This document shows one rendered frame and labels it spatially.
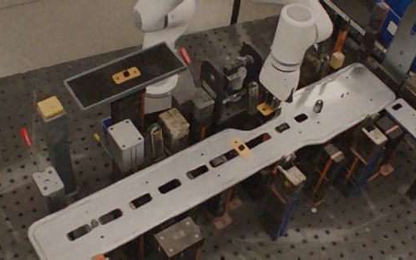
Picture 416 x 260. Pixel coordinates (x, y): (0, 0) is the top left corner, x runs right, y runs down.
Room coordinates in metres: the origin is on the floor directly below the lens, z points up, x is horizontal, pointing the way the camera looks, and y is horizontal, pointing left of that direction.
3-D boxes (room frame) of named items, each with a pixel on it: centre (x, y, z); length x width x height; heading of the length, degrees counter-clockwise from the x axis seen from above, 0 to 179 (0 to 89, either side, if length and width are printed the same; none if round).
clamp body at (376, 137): (1.19, -0.56, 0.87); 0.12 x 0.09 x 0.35; 42
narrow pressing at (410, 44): (1.55, -0.67, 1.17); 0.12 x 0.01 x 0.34; 42
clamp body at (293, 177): (0.98, -0.28, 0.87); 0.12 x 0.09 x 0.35; 42
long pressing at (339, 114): (1.05, -0.11, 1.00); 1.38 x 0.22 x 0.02; 132
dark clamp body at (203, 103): (1.20, 0.04, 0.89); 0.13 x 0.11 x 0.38; 42
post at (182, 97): (1.17, 0.10, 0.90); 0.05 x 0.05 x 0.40; 42
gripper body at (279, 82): (1.05, -0.17, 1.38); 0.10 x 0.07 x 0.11; 47
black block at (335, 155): (1.13, -0.43, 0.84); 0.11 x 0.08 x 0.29; 42
